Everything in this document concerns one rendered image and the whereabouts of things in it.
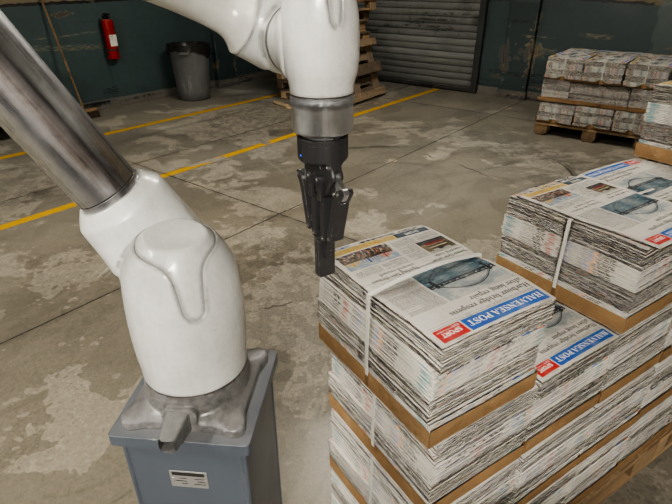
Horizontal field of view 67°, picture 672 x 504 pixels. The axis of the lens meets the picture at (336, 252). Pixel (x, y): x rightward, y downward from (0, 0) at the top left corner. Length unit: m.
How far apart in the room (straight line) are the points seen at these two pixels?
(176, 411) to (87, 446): 1.51
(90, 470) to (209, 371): 1.49
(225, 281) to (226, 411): 0.20
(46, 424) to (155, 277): 1.80
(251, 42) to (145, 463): 0.64
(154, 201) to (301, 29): 0.34
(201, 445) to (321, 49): 0.56
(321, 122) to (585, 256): 0.83
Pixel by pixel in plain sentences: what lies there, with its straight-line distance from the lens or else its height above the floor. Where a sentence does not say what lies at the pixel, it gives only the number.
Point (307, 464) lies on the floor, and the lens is 2.01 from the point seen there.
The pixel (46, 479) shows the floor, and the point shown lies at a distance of 2.22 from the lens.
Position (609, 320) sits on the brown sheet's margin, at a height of 0.86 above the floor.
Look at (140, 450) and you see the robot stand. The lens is 0.85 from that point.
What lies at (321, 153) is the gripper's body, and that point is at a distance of 0.73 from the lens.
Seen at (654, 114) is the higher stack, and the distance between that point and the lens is 1.88.
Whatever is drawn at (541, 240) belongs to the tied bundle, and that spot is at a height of 0.98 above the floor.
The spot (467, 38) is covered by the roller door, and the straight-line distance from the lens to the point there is 8.43.
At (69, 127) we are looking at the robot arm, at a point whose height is 1.39.
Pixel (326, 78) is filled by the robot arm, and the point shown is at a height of 1.45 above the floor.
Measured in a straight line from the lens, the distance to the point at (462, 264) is 1.05.
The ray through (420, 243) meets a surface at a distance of 1.12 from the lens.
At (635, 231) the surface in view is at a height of 1.07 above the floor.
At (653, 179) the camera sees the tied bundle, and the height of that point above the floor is 1.06.
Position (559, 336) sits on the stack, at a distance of 1.31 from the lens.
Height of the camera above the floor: 1.57
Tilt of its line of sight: 29 degrees down
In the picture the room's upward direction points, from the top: straight up
